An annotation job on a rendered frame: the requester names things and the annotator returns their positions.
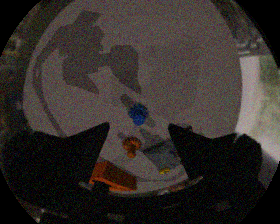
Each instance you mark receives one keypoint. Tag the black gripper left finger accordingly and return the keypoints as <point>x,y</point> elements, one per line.
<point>79,152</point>

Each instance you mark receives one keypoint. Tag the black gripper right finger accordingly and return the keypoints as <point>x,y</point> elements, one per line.
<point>196,152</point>

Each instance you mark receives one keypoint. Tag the orange gear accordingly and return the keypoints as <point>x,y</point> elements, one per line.
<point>131,145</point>

